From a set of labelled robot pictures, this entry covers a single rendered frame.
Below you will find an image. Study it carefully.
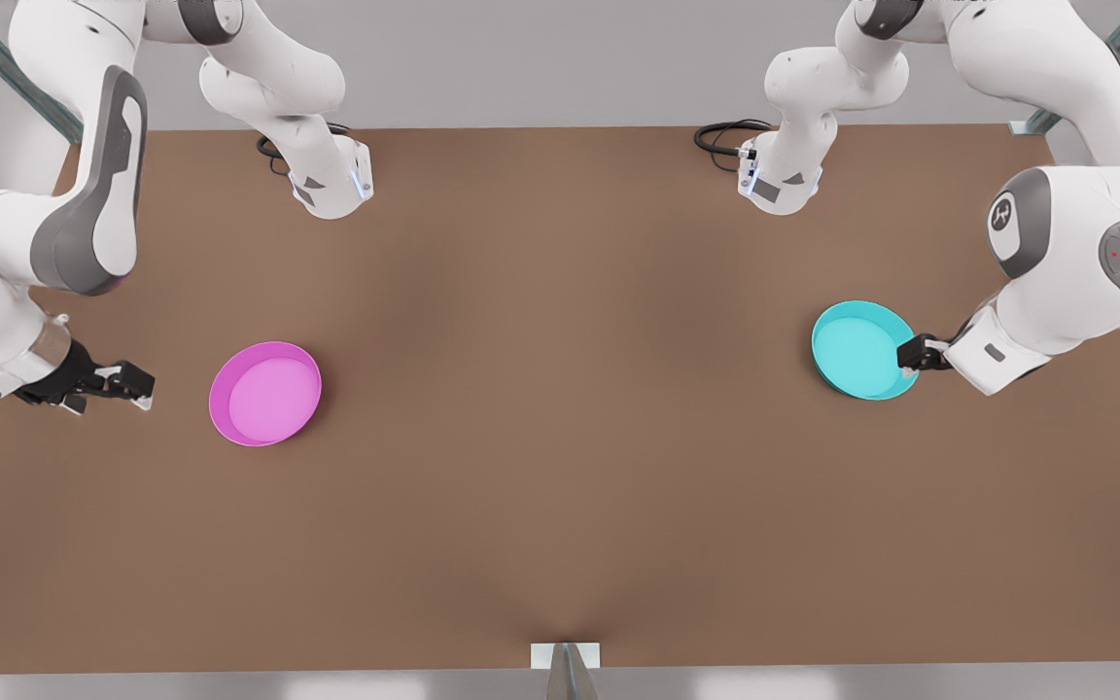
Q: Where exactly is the blue plate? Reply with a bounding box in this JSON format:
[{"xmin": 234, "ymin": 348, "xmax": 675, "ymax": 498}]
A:
[{"xmin": 811, "ymin": 300, "xmax": 921, "ymax": 402}]

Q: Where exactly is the pink plate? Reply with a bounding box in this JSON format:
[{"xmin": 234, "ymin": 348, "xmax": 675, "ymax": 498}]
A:
[{"xmin": 208, "ymin": 341, "xmax": 323, "ymax": 448}]

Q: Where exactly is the black cable loop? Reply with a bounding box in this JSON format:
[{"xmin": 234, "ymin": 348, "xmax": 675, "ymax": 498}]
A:
[
  {"xmin": 257, "ymin": 122, "xmax": 353, "ymax": 177},
  {"xmin": 694, "ymin": 120, "xmax": 776, "ymax": 174}
]

